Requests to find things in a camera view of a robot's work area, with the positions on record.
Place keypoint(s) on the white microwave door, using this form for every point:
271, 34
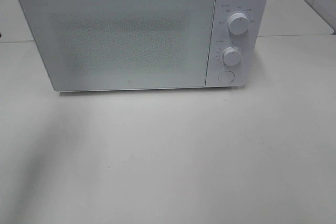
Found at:
97, 45

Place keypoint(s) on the white timer knob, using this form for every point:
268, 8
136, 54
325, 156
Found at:
232, 56

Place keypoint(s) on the white round door button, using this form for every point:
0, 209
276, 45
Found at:
226, 78

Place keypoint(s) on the white power knob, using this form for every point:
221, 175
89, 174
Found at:
238, 23

